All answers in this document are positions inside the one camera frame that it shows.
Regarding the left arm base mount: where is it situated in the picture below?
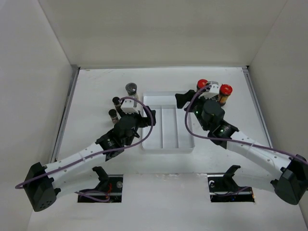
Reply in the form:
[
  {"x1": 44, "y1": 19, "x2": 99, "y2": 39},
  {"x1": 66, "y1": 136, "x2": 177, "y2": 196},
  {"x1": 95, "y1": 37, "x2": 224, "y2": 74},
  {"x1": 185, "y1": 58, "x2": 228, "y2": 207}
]
[{"x1": 77, "y1": 167, "x2": 124, "y2": 204}]

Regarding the red-lidded yellow-label sauce jar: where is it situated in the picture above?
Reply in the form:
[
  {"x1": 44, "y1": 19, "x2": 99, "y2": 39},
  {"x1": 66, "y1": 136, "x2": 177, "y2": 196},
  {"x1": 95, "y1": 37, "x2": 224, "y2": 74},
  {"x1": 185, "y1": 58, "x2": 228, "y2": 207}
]
[{"x1": 218, "y1": 84, "x2": 233, "y2": 106}]

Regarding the white divided organizer tray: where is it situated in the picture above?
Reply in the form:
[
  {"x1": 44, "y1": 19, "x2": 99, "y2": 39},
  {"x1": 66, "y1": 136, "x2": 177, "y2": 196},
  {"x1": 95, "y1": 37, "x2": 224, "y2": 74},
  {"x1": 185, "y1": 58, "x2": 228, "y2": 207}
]
[{"x1": 141, "y1": 91, "x2": 195, "y2": 154}]

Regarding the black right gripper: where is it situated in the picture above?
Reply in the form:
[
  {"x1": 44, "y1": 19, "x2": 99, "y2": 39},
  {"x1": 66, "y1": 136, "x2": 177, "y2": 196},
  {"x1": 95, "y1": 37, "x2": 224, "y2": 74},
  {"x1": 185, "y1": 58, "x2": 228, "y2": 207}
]
[{"x1": 175, "y1": 90, "x2": 212, "y2": 131}]

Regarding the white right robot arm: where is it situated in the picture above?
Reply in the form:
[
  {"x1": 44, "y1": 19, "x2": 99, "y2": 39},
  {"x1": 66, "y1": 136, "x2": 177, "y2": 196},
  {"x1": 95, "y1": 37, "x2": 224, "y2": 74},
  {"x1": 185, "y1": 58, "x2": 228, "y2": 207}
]
[{"x1": 175, "y1": 90, "x2": 308, "y2": 205}]

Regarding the small black-capped spice bottle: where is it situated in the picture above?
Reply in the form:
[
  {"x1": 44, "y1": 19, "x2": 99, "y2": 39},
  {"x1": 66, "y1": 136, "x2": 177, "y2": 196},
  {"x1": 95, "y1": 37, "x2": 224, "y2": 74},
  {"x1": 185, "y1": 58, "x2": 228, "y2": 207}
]
[{"x1": 112, "y1": 97, "x2": 122, "y2": 112}]

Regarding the small spice bottle black lid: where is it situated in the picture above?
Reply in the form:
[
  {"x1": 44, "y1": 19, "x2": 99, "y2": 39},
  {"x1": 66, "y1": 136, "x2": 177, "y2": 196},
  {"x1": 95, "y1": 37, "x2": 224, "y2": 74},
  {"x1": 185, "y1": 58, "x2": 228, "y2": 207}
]
[{"x1": 108, "y1": 109, "x2": 119, "y2": 124}]

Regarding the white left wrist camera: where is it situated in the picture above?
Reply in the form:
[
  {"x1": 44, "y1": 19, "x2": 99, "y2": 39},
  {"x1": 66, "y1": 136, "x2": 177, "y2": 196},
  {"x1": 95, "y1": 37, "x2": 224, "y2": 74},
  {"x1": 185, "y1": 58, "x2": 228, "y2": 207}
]
[{"x1": 121, "y1": 99, "x2": 139, "y2": 114}]

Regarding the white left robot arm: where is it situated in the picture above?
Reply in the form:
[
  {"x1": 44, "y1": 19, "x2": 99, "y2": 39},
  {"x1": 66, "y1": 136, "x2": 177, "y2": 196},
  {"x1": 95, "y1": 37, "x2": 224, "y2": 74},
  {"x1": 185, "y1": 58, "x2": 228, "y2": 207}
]
[{"x1": 22, "y1": 106, "x2": 156, "y2": 212}]

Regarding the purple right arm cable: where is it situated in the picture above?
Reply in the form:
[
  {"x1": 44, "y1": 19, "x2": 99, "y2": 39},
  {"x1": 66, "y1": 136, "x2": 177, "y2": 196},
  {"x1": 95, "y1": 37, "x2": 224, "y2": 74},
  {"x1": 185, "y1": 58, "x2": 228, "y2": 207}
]
[{"x1": 184, "y1": 84, "x2": 308, "y2": 167}]

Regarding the clear grinder with grey cap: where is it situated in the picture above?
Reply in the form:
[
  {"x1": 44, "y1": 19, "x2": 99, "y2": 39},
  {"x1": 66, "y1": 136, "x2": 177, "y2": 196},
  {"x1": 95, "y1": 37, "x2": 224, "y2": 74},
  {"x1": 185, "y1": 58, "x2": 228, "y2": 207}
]
[{"x1": 125, "y1": 82, "x2": 139, "y2": 100}]

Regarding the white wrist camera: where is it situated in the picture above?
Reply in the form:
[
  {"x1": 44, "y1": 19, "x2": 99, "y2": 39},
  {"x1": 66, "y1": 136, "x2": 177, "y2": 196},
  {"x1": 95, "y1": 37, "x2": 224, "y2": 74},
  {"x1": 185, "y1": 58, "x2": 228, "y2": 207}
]
[
  {"x1": 121, "y1": 99, "x2": 139, "y2": 114},
  {"x1": 198, "y1": 81, "x2": 219, "y2": 100}
]

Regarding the red-lidded dark sauce jar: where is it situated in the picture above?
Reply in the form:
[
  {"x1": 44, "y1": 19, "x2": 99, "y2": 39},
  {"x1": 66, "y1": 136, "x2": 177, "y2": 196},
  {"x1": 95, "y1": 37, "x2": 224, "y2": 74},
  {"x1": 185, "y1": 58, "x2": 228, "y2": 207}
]
[{"x1": 196, "y1": 79, "x2": 208, "y2": 93}]

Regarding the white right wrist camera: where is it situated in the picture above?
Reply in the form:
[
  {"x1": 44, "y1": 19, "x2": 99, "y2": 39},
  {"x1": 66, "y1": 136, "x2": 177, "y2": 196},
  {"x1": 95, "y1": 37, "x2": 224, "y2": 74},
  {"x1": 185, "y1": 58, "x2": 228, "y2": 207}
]
[{"x1": 198, "y1": 81, "x2": 219, "y2": 100}]

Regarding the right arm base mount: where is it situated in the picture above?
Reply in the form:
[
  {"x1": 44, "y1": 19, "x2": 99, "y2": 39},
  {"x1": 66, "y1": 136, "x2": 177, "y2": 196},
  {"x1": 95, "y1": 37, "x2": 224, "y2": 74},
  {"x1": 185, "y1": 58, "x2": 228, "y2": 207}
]
[{"x1": 207, "y1": 165, "x2": 255, "y2": 203}]

